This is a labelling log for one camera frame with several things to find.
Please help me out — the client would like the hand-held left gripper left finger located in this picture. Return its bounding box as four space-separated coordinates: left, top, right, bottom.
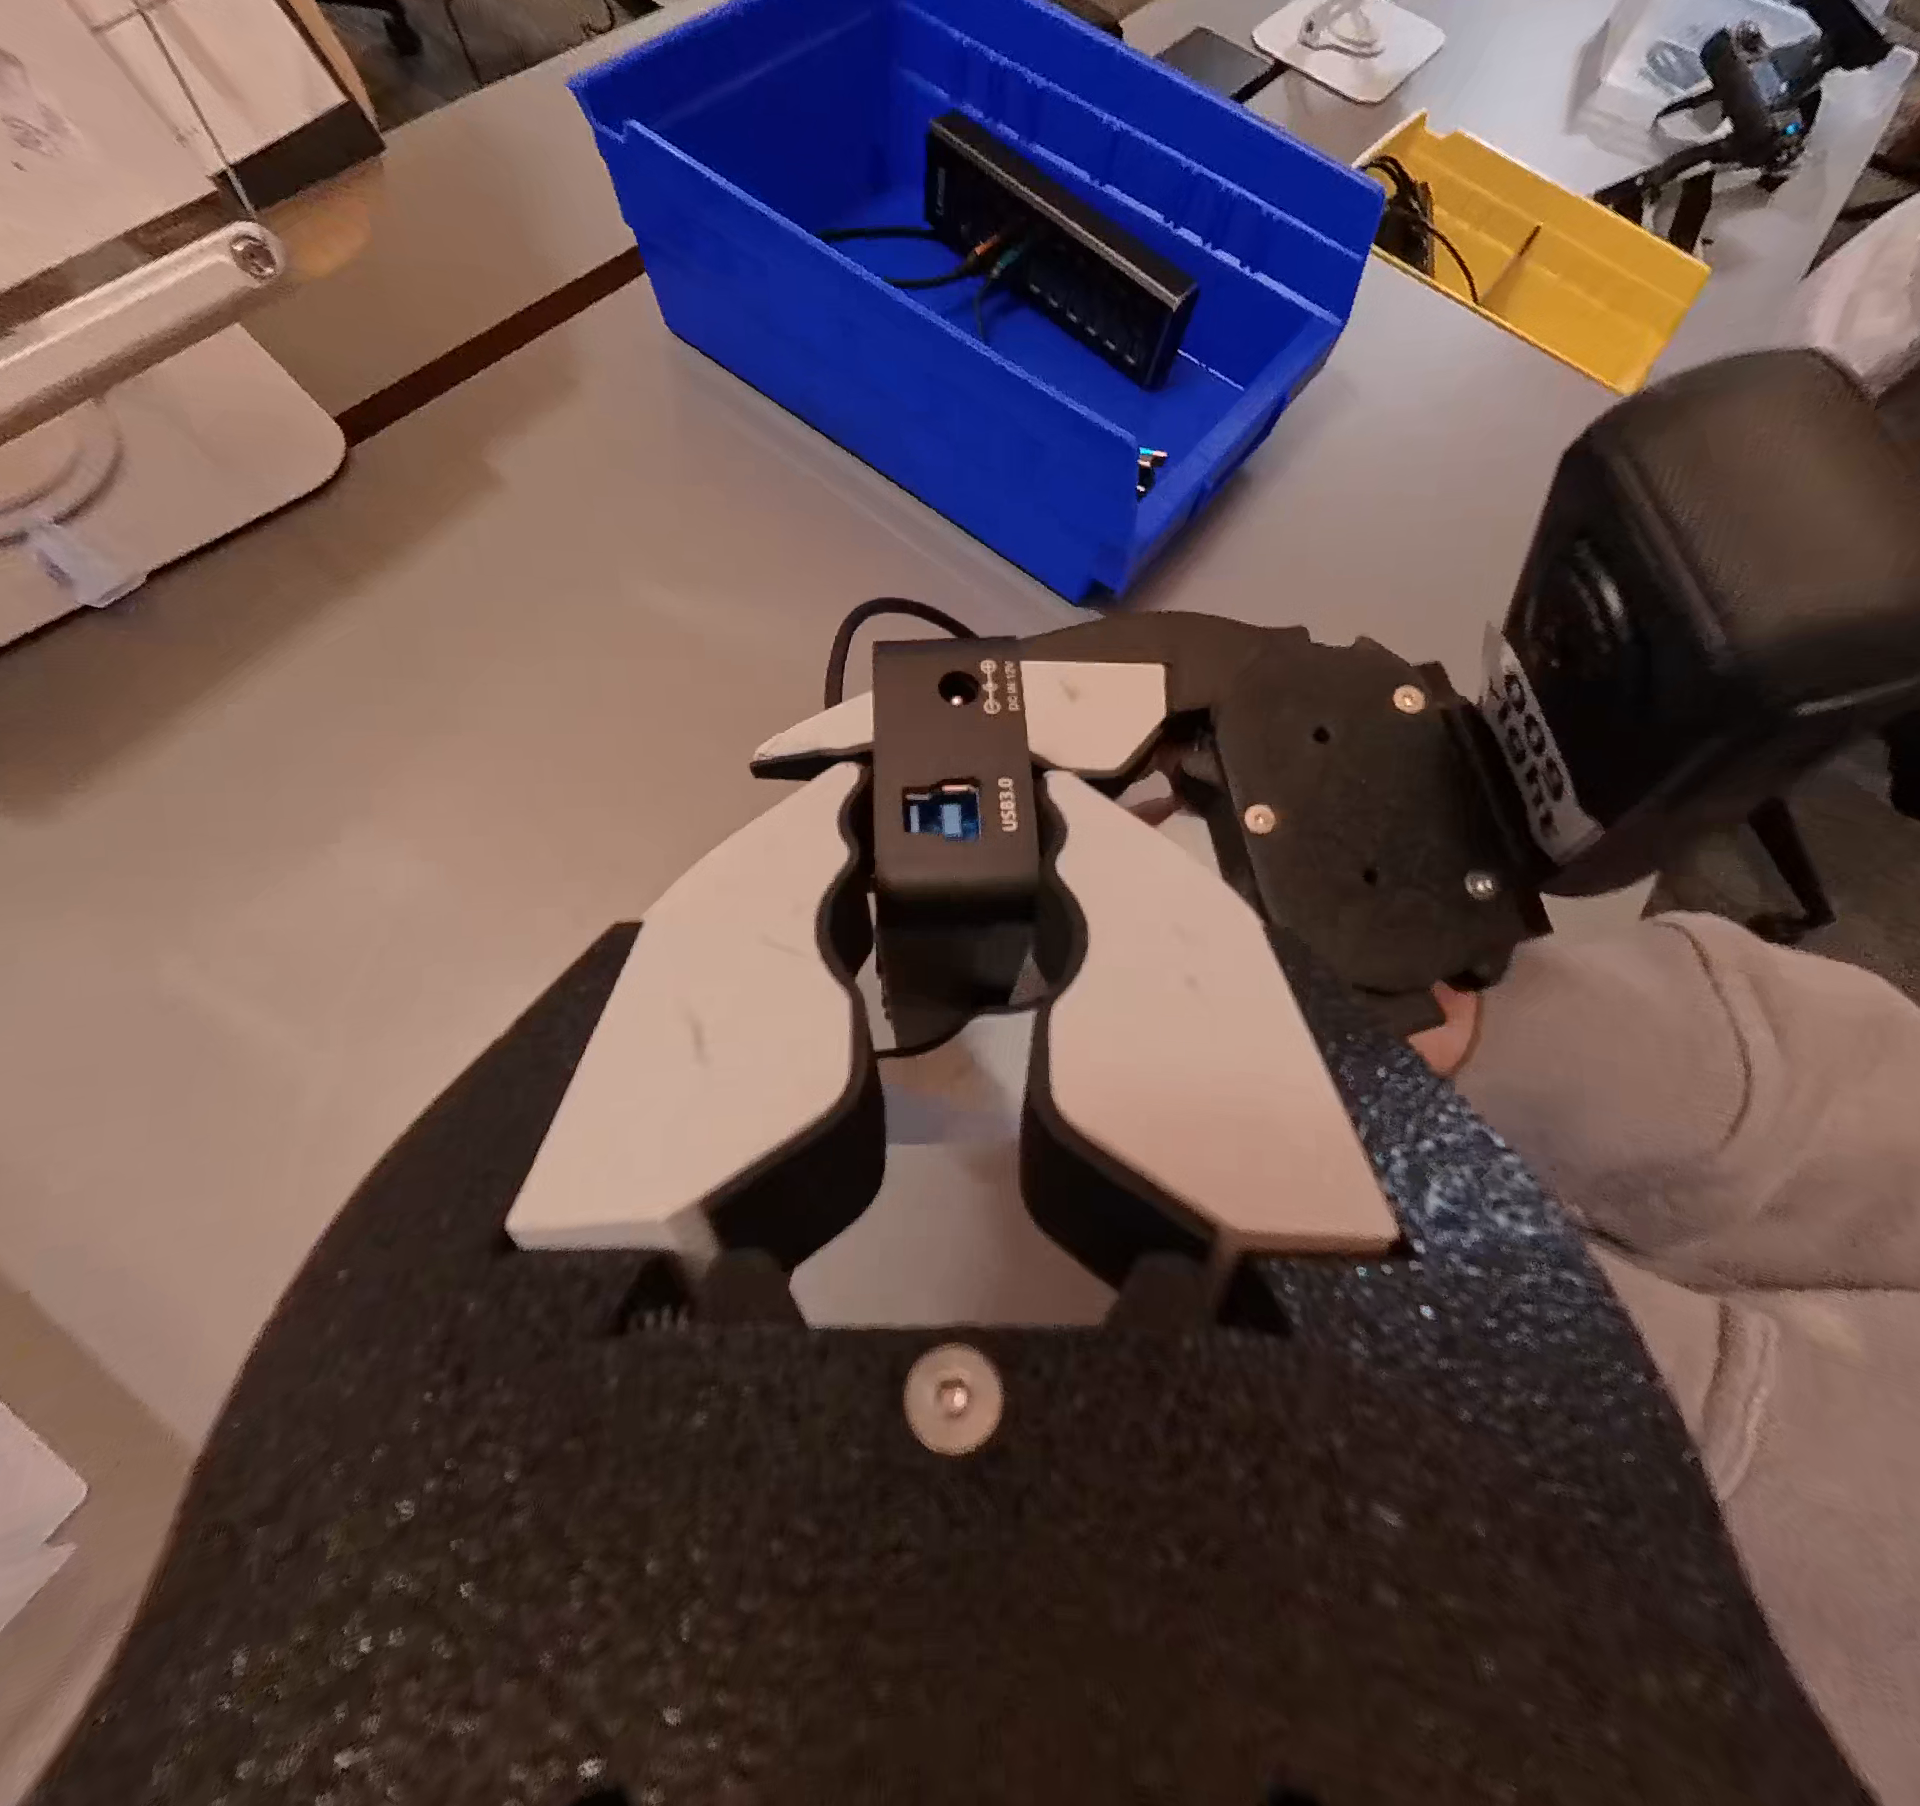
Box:
507 785 892 1265

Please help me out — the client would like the blue plastic bin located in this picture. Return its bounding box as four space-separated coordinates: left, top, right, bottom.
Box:
567 0 1387 605

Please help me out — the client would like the thin black cable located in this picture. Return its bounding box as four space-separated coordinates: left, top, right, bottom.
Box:
816 217 1038 345

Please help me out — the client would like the black cable in bin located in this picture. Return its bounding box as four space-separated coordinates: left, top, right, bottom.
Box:
1367 160 1504 304

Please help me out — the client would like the long black usb hub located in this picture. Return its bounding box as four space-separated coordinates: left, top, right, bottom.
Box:
925 113 1202 400

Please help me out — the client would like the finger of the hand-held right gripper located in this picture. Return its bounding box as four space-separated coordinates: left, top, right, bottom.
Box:
752 660 1175 785

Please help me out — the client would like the small black usb hub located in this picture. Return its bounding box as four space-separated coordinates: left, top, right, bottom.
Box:
871 636 1056 1010

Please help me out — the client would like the white flat stand base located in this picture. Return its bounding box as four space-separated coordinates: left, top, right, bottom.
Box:
1253 0 1446 77

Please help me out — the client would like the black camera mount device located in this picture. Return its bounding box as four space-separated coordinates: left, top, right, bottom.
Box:
1642 0 1897 210

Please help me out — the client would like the clear plastic bin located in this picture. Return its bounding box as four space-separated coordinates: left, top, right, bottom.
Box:
1570 0 1910 172

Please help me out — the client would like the person's right hand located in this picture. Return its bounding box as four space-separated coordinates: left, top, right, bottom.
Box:
1409 977 1490 1081

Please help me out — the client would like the black flat device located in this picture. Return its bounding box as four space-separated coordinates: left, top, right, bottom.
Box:
1163 25 1279 102

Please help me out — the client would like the white paper sheet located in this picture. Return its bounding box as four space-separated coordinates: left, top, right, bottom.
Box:
0 1400 87 1636

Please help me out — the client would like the yellow plastic bin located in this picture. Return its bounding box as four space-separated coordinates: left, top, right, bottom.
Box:
1352 110 1712 400

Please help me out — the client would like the person's right forearm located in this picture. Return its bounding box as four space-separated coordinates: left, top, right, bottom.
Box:
1439 913 1920 1806

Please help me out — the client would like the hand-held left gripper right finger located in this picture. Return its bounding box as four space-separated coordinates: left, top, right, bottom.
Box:
1017 773 1408 1265

